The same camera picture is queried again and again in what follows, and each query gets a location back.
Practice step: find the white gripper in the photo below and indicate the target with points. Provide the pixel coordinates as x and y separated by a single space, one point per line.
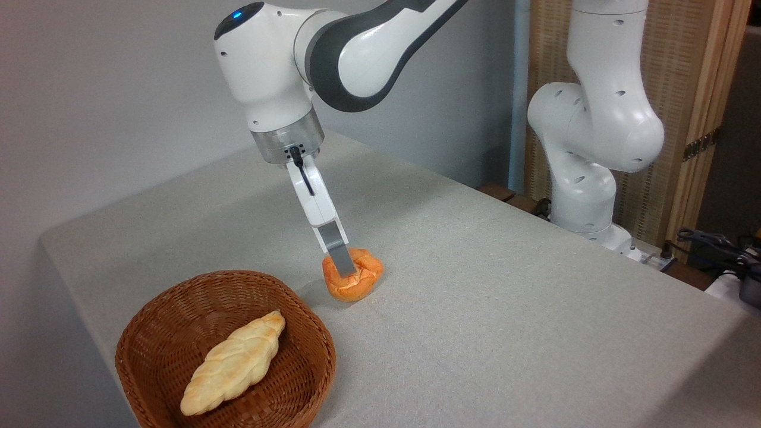
318 202

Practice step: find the round orange bread roll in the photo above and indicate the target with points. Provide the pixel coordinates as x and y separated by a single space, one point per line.
364 279

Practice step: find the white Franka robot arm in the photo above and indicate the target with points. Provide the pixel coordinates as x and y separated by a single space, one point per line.
368 53

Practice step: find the pale braided bread loaf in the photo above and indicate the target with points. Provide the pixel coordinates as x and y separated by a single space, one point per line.
235 362

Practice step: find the brown wicker basket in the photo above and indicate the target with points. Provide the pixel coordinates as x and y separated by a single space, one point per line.
297 356

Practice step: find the grey tablecloth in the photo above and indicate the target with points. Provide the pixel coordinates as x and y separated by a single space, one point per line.
475 327

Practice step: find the brown wooden board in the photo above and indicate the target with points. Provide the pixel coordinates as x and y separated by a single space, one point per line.
496 191

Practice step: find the light blue vertical pipe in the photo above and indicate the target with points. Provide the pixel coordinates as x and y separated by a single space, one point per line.
519 89

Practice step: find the metal screen hinge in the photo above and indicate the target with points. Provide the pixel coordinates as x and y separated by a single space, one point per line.
701 144

